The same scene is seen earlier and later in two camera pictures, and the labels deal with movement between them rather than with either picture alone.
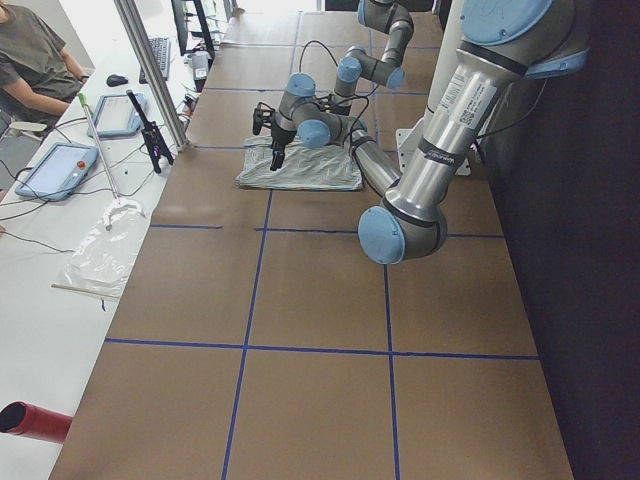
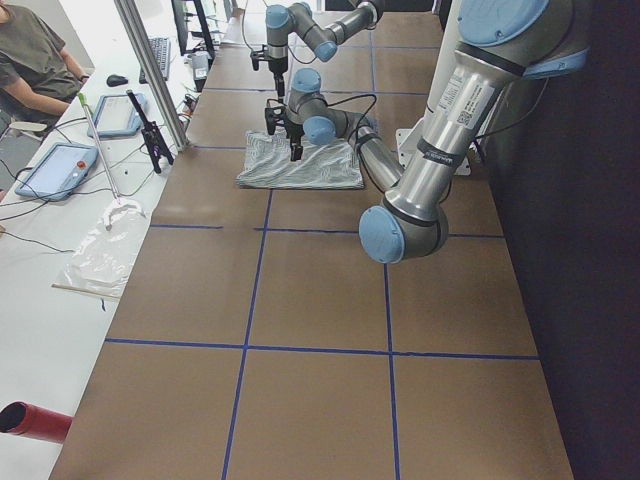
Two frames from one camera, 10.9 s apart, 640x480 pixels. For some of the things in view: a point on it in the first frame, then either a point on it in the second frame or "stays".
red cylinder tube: x=33 y=422 stays
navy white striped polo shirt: x=319 y=168 stays
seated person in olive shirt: x=40 y=78 stays
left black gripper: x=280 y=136 to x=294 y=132
